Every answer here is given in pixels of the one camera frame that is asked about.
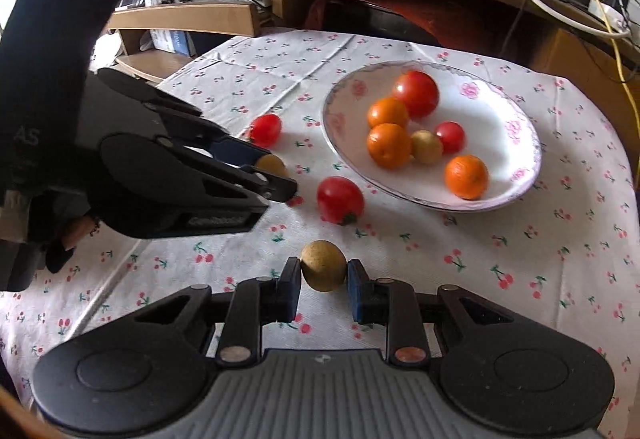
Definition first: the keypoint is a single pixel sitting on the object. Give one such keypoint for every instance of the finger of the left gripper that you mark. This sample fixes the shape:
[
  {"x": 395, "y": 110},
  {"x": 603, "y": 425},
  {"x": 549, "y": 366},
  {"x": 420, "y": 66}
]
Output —
[
  {"x": 263, "y": 183},
  {"x": 184, "y": 122}
]

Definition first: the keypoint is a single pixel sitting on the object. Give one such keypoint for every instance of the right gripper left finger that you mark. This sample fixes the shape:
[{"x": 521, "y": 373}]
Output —
[{"x": 255, "y": 303}]

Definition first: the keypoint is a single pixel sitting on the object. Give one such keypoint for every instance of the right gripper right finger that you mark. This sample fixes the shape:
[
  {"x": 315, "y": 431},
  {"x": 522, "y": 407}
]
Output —
[{"x": 392, "y": 304}]

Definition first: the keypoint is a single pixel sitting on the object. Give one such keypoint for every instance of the oval red cherry tomato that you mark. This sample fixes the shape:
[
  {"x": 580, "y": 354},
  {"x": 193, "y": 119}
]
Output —
[{"x": 340, "y": 201}]

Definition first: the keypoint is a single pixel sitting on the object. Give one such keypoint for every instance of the orange tangerine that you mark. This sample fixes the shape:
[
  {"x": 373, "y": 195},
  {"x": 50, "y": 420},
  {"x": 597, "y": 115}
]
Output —
[
  {"x": 388, "y": 110},
  {"x": 467, "y": 177},
  {"x": 389, "y": 145}
]

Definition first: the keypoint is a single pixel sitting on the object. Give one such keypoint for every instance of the large red tomato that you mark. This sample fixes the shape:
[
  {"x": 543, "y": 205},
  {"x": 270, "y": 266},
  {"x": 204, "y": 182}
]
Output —
[{"x": 418, "y": 92}]

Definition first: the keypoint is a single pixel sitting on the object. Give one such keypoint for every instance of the round red cherry tomato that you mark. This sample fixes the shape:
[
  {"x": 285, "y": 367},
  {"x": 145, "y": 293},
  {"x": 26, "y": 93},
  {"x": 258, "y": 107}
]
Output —
[{"x": 452, "y": 137}]

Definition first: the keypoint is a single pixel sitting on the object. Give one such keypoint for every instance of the gloved hand holding gripper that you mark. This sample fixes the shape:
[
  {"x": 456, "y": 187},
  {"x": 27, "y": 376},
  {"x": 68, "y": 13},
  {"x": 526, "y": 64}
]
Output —
[{"x": 62, "y": 247}]

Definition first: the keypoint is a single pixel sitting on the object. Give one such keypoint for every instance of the small red tomato left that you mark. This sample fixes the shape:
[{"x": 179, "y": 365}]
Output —
[{"x": 265, "y": 130}]

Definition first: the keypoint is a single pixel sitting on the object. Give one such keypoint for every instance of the cherry print tablecloth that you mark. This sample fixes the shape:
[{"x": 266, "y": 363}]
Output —
[{"x": 566, "y": 254}]

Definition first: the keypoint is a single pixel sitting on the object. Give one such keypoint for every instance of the white floral porcelain plate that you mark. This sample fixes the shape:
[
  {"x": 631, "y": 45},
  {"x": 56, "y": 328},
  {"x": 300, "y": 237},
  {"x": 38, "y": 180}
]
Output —
[{"x": 496, "y": 130}]

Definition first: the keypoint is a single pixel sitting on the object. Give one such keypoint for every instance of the wooden TV cabinet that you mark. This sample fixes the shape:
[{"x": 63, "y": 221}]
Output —
[{"x": 525, "y": 32}]

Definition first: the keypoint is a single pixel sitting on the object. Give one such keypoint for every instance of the white power strip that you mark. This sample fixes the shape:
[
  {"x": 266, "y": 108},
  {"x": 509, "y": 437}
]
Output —
[{"x": 605, "y": 13}]

